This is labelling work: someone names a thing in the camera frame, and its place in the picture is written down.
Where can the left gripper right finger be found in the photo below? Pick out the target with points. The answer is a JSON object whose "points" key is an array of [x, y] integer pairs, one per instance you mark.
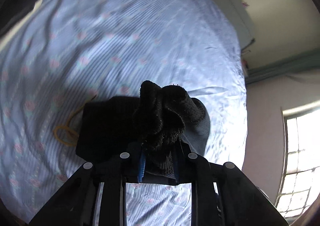
{"points": [[222, 194]]}

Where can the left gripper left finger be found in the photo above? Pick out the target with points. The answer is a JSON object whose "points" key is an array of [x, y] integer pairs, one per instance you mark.
{"points": [[95, 194]]}

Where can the black sweatpants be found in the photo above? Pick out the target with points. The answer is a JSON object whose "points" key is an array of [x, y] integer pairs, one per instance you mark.
{"points": [[151, 123]]}

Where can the window with metal grille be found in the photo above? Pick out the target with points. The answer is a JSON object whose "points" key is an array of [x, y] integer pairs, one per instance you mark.
{"points": [[299, 185]]}

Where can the green curtain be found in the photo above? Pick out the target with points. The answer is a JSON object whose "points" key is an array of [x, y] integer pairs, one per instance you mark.
{"points": [[298, 63]]}

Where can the blue floral bed sheet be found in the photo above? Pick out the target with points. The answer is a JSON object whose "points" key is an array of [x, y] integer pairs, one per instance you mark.
{"points": [[72, 50]]}

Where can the folded black clothes stack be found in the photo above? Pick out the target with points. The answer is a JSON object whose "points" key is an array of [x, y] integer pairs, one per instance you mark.
{"points": [[12, 11]]}

